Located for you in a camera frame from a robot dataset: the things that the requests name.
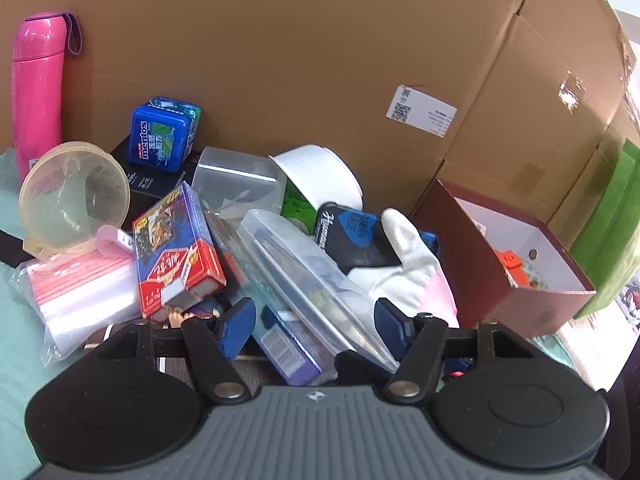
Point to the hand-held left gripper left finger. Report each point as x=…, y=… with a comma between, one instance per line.
x=235, y=320

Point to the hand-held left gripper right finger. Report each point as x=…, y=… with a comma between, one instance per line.
x=390, y=317

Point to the clear plastic case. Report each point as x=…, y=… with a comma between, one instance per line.
x=310, y=270

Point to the maroon box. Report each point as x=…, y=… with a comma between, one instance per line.
x=480, y=270

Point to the orange plastic piece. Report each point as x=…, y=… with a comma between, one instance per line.
x=510, y=262

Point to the purple carton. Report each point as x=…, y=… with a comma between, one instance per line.
x=285, y=350

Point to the white glove with pink cuff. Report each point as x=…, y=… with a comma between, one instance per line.
x=410, y=260

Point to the black pouch with blue print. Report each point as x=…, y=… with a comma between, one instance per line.
x=350, y=240

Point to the blue and red card box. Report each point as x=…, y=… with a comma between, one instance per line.
x=170, y=245

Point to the green plastic item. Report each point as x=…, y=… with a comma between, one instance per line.
x=297, y=207

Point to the frosted plastic container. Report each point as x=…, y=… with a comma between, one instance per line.
x=230, y=180

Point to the small pink plastic piece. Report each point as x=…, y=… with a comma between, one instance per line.
x=110, y=237

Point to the black flat box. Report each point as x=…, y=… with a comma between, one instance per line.
x=150, y=185

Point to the stack of zip bags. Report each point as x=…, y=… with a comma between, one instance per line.
x=75, y=300

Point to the white bowl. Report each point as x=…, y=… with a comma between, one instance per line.
x=320, y=170

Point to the blue candy box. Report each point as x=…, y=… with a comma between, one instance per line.
x=160, y=135

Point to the translucent plastic funnel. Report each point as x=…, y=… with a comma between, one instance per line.
x=70, y=195

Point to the white shipping label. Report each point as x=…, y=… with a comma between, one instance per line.
x=422, y=110

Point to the green fabric bag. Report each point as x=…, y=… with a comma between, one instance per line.
x=610, y=220

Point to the large cardboard box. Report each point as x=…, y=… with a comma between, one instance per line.
x=300, y=50

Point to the pink thermos bottle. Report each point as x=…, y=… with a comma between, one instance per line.
x=37, y=90

